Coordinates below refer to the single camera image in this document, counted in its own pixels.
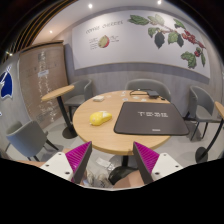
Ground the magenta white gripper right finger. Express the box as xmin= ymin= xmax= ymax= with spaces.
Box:
xmin=133 ymin=142 xmax=182 ymax=184

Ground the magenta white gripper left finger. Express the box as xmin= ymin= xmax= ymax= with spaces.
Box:
xmin=41 ymin=142 xmax=92 ymax=184

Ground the black mouse pad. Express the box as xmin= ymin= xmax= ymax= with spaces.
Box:
xmin=114 ymin=102 xmax=189 ymax=136

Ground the yellow computer mouse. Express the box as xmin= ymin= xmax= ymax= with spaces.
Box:
xmin=89 ymin=111 xmax=112 ymax=126

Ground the small wooden side table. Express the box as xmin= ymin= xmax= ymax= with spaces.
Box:
xmin=41 ymin=85 xmax=77 ymax=139

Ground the grey chair front left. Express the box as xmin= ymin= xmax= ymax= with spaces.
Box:
xmin=6 ymin=121 xmax=58 ymax=161

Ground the round wooden table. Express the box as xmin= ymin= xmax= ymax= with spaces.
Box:
xmin=72 ymin=89 xmax=172 ymax=185

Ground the black device on table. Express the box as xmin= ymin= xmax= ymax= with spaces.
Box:
xmin=130 ymin=89 xmax=160 ymax=99

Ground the white tissue packet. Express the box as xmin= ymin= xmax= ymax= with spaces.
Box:
xmin=93 ymin=95 xmax=105 ymax=102

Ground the grey chair back left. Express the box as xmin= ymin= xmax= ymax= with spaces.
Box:
xmin=63 ymin=79 xmax=93 ymax=118

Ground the grey chair behind table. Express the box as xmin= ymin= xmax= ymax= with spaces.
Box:
xmin=125 ymin=79 xmax=171 ymax=101

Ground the grey chair right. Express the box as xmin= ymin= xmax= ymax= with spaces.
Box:
xmin=184 ymin=86 xmax=220 ymax=140

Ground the brown locker wall panel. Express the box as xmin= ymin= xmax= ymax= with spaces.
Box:
xmin=19 ymin=41 xmax=68 ymax=128

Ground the blue white wall logo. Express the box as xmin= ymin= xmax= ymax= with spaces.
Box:
xmin=0 ymin=66 xmax=13 ymax=99

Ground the coffee cherries wall poster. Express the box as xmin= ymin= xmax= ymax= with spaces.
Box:
xmin=72 ymin=10 xmax=210 ymax=77

